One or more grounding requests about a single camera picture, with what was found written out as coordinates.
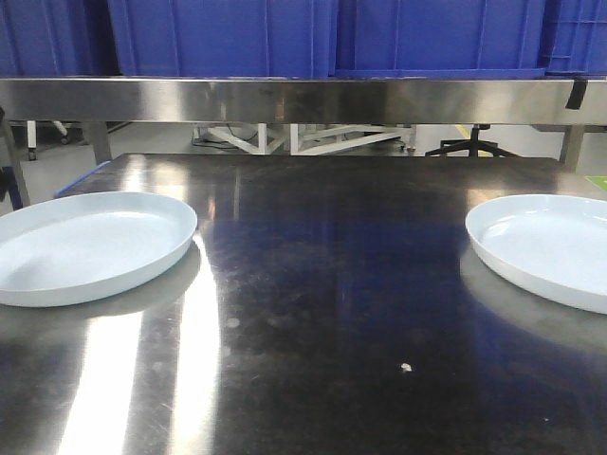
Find large blue crate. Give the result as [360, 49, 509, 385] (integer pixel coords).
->
[335, 0, 545, 80]
[1, 1, 119, 78]
[108, 1, 339, 80]

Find white round plate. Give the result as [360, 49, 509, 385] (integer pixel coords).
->
[465, 194, 606, 315]
[1, 191, 198, 307]

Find large blue crate right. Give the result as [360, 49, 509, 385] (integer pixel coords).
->
[335, 0, 545, 80]

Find black office chair base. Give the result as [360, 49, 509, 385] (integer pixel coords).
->
[424, 124, 517, 157]

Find white metal frame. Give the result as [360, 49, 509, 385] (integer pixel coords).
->
[192, 122, 417, 155]

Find large blue crate middle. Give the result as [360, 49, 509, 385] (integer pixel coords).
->
[108, 1, 339, 80]

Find large blue crate left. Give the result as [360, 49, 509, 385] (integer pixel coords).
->
[1, 1, 119, 78]

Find black tape strip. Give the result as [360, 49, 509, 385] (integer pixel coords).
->
[565, 79, 588, 110]

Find stainless steel shelf rail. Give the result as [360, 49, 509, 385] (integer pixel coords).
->
[1, 78, 606, 125]

